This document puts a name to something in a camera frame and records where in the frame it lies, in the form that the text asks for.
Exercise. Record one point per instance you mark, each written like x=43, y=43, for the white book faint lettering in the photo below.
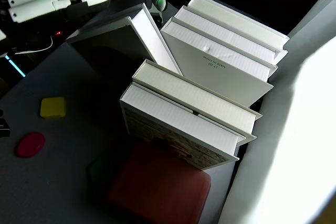
x=236, y=22

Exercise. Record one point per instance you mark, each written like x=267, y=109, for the black and grey book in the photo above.
x=178, y=127

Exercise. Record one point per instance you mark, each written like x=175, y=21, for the yellow square block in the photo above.
x=53, y=107

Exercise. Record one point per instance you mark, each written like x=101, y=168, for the magenta round block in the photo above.
x=30, y=144

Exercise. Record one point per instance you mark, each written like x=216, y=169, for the grey book chinese lettering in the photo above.
x=197, y=98

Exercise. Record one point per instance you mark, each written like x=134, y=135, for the white book fashion india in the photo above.
x=155, y=40

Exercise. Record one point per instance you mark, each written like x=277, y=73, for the white backdrop panel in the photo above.
x=288, y=129

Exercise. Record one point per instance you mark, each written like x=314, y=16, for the cyan light strip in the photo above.
x=15, y=66

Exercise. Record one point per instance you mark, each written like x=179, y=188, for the grey book special issue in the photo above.
x=223, y=35

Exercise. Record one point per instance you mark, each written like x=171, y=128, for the grey table cloth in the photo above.
x=52, y=195

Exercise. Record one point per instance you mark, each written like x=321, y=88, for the green square block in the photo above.
x=97, y=168

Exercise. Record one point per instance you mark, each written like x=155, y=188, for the plain grey book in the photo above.
x=223, y=77

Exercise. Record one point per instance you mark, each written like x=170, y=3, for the red hardcover book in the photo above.
x=157, y=187

